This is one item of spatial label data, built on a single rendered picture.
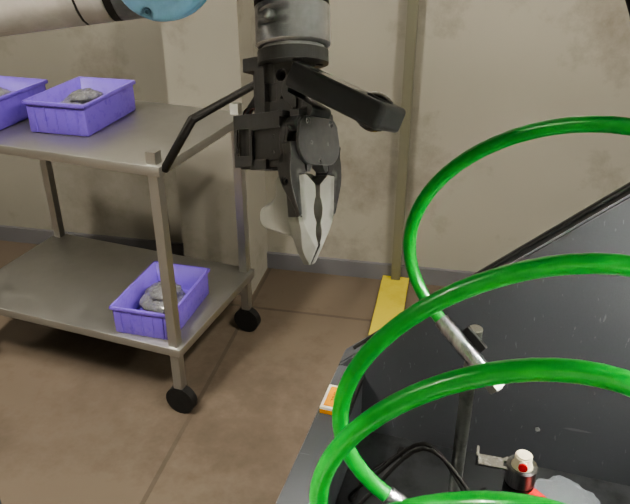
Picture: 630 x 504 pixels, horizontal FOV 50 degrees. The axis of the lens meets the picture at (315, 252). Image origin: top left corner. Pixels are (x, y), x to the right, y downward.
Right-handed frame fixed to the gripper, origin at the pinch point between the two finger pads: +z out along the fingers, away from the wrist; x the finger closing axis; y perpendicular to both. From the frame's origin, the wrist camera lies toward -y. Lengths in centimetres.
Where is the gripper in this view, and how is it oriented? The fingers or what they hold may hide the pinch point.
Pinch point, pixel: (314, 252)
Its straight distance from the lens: 68.0
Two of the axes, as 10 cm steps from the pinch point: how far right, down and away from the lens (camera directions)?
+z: 0.2, 10.0, 0.7
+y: -8.3, -0.2, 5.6
